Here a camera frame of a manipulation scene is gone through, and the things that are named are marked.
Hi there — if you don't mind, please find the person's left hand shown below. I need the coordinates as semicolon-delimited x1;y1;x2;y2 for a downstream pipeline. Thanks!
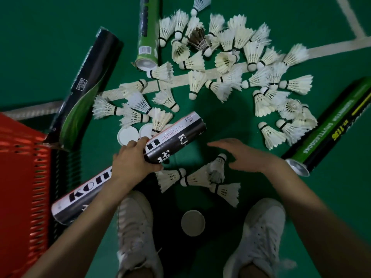
111;138;164;190

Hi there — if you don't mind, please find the person's right hand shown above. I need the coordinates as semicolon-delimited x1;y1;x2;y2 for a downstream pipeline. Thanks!
207;138;280;174

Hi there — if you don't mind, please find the black and white shuttlecock tube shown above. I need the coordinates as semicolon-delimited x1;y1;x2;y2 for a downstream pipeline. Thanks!
52;111;207;226

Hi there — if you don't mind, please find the person's left forearm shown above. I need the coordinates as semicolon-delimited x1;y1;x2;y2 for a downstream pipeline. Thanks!
23;177;137;278

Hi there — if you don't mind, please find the person's right forearm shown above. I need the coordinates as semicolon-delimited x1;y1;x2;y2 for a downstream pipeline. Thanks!
262;158;371;278

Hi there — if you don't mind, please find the white feather shuttlecock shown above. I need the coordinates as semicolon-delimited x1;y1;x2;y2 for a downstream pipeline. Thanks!
180;165;212;188
209;182;241;208
208;153;227;183
155;168;186;193

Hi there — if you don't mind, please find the white round tube lid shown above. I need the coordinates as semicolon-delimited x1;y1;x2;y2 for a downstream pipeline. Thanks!
181;210;206;237
117;126;140;146
139;123;153;140

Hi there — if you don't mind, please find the person's left white sneaker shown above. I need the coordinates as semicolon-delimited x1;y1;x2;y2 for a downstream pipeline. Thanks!
116;190;164;278

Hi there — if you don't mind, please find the person's white sneaker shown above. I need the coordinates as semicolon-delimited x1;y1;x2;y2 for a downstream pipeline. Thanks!
116;190;164;278
223;197;298;278

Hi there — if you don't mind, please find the person's right white sneaker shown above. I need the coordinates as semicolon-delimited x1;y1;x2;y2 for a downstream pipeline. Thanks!
223;197;298;278

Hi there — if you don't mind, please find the green and black shuttlecock tube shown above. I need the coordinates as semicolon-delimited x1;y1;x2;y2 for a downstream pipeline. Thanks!
282;77;371;177

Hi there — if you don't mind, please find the black shuttlecock tube green swoosh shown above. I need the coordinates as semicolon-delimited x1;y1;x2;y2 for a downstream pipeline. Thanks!
43;27;124;151

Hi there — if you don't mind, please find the pile of white shuttlecocks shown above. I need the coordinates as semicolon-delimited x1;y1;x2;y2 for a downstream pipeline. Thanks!
92;0;319;151

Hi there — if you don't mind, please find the dark brown feather shuttlecock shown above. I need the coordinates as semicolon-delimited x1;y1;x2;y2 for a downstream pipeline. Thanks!
188;27;214;57

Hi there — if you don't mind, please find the red plastic basket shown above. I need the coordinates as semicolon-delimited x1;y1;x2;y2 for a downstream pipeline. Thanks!
0;113;82;278

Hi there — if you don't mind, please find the light green shuttlecock tube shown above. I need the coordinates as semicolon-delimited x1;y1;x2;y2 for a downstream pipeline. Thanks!
134;0;162;72

